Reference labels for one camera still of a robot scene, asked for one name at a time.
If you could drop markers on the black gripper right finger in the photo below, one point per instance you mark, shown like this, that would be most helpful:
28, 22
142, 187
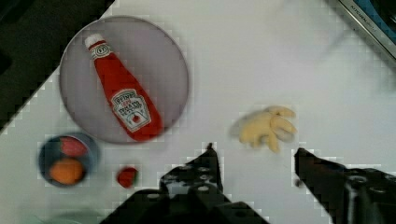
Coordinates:
349, 196

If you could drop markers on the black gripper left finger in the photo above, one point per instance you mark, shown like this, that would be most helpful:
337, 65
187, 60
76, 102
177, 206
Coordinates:
192, 193

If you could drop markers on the loose red plush strawberry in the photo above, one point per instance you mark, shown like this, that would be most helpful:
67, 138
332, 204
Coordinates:
126, 177

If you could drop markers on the red plush ketchup bottle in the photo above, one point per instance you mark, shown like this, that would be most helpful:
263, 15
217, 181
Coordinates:
129, 102

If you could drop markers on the orange plush fruit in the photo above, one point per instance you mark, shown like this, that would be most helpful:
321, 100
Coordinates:
67, 171

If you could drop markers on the plush strawberry in bowl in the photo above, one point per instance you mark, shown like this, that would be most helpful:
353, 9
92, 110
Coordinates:
72, 147

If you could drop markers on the grey round plate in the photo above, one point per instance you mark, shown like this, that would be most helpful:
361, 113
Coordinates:
147, 51

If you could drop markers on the small blue bowl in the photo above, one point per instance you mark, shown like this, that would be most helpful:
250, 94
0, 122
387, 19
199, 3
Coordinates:
50, 152

